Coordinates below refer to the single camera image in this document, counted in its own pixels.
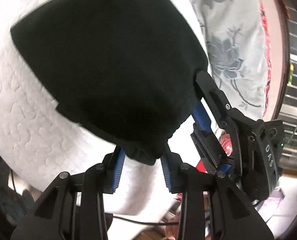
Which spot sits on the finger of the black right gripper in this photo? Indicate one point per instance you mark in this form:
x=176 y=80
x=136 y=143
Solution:
x=217 y=102
x=212 y=155

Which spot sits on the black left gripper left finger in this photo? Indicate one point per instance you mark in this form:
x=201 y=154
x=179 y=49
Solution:
x=72 y=206

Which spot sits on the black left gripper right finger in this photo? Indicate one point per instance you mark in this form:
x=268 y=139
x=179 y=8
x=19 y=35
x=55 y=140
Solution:
x=216 y=200

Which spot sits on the black pants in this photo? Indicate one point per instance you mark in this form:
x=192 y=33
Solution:
x=123 y=69

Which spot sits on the white quilted mattress cover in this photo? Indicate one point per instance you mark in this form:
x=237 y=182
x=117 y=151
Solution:
x=38 y=143

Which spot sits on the red patterned bedding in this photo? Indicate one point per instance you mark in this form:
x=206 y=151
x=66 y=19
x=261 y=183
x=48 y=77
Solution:
x=267 y=50

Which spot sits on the grey floral pillow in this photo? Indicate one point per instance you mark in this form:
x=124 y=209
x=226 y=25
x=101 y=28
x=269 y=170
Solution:
x=234 y=39

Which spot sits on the dark wooden headboard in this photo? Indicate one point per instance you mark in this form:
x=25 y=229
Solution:
x=282 y=54

